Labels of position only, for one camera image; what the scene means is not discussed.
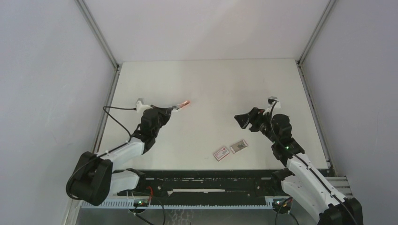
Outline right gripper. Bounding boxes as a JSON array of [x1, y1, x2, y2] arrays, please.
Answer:
[[235, 107, 278, 144]]

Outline staple box tray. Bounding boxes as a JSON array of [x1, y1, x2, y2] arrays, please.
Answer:
[[230, 139, 248, 154]]

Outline red white staple box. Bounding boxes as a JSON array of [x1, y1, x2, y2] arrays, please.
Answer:
[[213, 146, 230, 161]]

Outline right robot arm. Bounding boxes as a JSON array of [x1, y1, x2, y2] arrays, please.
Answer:
[[234, 107, 364, 225]]

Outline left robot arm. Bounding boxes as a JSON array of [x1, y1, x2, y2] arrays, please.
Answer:
[[65, 105, 173, 206]]

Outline left circuit board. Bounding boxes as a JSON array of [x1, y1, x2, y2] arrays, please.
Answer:
[[132, 200, 150, 209]]

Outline circuit board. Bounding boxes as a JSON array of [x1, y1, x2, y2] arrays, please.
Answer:
[[272, 199, 292, 211], [132, 200, 150, 209]]

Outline right circuit board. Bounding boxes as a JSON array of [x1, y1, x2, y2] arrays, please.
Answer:
[[272, 199, 292, 211]]

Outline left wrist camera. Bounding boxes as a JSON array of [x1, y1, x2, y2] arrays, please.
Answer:
[[136, 98, 152, 114]]

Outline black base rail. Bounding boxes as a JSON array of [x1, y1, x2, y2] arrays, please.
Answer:
[[117, 170, 287, 205]]

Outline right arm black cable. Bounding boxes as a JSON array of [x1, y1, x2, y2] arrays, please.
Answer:
[[269, 100, 358, 225]]

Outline white slotted cable duct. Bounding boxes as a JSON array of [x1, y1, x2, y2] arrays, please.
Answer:
[[81, 199, 273, 210]]

